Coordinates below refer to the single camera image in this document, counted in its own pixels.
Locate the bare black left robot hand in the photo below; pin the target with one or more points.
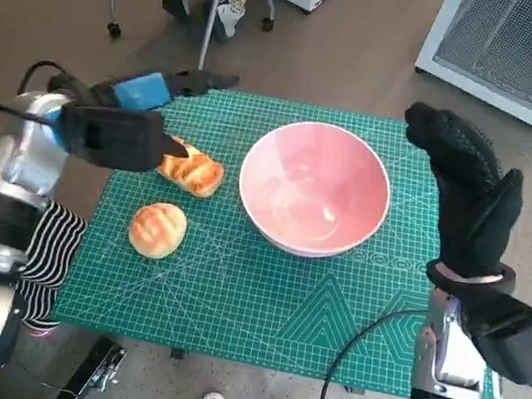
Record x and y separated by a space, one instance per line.
142 89

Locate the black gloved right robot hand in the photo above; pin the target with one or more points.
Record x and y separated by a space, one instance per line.
472 207

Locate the long braided bread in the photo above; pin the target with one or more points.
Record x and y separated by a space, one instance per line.
194 173

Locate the round bread bun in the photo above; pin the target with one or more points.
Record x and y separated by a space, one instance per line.
157 230

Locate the pink bowl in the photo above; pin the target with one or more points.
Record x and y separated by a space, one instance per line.
313 187

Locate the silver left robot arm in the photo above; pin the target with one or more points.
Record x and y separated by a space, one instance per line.
24 161

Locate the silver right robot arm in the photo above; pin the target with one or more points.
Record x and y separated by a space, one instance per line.
440 348

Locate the large white mesh cabinet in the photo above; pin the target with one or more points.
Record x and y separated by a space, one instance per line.
518 47

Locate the green cutting mat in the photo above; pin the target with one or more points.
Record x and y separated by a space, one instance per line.
230 295

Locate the black metal stand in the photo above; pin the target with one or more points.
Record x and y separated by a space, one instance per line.
94 375

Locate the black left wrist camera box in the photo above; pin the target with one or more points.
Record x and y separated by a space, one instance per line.
114 135

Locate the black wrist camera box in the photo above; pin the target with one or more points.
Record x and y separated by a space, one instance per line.
114 135
522 341

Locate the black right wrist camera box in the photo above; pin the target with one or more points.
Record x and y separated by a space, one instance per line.
522 341

